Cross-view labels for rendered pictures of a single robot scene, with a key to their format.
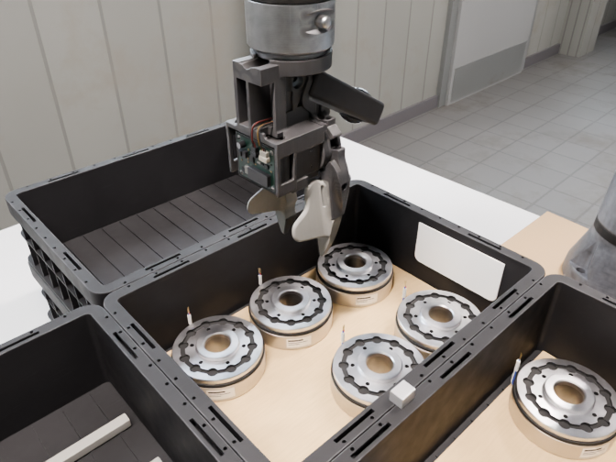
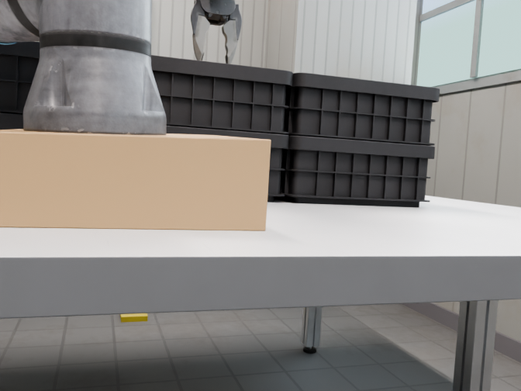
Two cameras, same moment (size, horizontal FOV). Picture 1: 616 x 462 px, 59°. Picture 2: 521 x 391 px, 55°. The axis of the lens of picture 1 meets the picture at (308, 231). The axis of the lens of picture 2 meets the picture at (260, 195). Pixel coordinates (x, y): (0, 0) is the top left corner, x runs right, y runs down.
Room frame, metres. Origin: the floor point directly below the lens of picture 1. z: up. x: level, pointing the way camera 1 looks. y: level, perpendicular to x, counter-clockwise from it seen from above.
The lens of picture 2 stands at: (1.05, -0.88, 0.77)
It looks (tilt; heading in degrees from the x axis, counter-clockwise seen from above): 4 degrees down; 116
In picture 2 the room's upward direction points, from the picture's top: 3 degrees clockwise
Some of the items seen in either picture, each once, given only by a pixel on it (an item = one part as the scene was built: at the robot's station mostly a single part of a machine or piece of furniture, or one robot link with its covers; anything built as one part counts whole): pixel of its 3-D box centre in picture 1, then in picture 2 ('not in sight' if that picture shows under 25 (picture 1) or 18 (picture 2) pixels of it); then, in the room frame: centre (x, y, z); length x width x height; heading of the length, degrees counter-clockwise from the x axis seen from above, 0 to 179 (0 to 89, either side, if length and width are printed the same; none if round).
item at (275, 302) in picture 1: (291, 299); not in sight; (0.51, 0.02, 0.86); 0.05 x 0.05 x 0.01
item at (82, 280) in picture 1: (184, 192); (328, 98); (0.68, 0.18, 0.92); 0.40 x 0.30 x 0.02; 133
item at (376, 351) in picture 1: (379, 364); not in sight; (0.41, -0.08, 0.86); 0.05 x 0.05 x 0.01
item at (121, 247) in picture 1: (189, 222); (326, 122); (0.68, 0.18, 0.87); 0.40 x 0.30 x 0.11; 133
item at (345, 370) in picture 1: (379, 368); not in sight; (0.41, -0.08, 0.86); 0.10 x 0.10 x 0.01
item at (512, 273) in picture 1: (331, 325); (191, 110); (0.46, -0.03, 0.87); 0.40 x 0.30 x 0.11; 133
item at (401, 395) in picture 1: (402, 394); not in sight; (0.31, -0.08, 0.94); 0.02 x 0.01 x 0.01; 133
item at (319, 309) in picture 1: (291, 302); not in sight; (0.51, 0.02, 0.86); 0.10 x 0.10 x 0.01
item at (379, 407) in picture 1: (332, 291); (192, 84); (0.46, -0.03, 0.92); 0.40 x 0.30 x 0.02; 133
